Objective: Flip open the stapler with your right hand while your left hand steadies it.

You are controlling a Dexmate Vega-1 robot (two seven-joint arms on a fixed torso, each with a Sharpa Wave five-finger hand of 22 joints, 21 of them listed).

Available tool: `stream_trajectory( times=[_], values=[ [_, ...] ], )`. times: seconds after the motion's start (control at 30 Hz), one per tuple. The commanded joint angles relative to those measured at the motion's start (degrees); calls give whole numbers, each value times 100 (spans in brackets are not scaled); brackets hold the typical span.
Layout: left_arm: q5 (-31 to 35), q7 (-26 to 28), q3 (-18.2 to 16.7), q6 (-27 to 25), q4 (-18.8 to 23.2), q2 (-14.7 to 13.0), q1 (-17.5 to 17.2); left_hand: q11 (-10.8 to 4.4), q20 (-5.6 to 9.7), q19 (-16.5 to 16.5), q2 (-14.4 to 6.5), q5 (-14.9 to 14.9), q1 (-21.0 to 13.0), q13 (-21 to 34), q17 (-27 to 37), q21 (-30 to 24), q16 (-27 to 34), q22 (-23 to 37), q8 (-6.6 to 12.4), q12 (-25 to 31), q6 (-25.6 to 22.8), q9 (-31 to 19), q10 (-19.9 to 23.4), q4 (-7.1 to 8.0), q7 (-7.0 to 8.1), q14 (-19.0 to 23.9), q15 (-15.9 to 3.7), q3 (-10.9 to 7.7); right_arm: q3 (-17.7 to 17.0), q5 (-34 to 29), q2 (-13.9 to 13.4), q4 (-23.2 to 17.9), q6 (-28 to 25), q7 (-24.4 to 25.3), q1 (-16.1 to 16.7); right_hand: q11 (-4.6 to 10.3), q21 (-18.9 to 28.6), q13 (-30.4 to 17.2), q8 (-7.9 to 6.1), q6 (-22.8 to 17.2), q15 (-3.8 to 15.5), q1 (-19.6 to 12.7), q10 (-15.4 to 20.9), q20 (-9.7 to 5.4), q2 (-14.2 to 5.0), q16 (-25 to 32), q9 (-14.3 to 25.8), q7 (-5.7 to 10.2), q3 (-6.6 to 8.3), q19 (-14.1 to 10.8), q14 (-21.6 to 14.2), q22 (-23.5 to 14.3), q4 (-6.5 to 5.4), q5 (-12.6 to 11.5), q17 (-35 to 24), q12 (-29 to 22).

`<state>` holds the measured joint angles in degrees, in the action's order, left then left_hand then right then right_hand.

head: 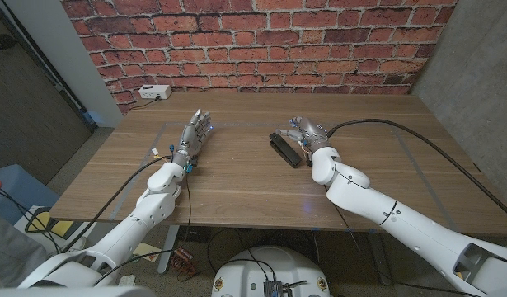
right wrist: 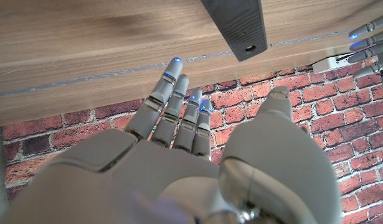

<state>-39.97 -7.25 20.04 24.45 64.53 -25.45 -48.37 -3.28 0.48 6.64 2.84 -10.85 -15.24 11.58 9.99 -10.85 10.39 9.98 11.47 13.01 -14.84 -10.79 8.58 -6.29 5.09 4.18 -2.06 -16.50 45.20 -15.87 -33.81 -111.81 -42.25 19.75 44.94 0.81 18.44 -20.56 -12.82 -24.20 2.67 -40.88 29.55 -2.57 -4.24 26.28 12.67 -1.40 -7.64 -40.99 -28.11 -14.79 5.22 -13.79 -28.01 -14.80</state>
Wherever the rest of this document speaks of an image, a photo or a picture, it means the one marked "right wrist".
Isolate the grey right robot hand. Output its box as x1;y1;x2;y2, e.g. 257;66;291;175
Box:
0;57;343;224

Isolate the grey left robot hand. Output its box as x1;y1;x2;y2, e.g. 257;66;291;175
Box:
348;11;383;79

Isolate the black stapler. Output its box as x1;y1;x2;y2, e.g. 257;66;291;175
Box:
200;0;269;62

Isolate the white power strip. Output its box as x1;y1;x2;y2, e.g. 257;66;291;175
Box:
311;52;356;75

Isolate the red brick print backdrop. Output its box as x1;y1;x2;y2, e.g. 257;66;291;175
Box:
2;57;383;224

